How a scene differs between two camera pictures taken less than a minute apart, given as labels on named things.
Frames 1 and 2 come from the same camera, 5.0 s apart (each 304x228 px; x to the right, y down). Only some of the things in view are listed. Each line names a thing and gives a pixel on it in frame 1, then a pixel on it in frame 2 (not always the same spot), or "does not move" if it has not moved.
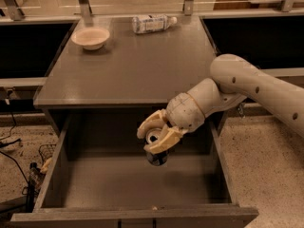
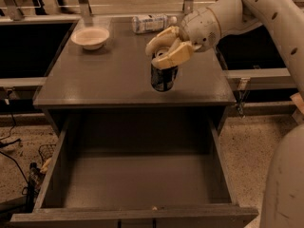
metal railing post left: [14, 10] does not move
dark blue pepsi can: [158, 159] -> [163, 79]
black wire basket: [46, 151] does not move
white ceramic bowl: [90, 38] does not move
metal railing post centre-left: [84, 1] does not move
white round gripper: [180, 108] -> [199, 28]
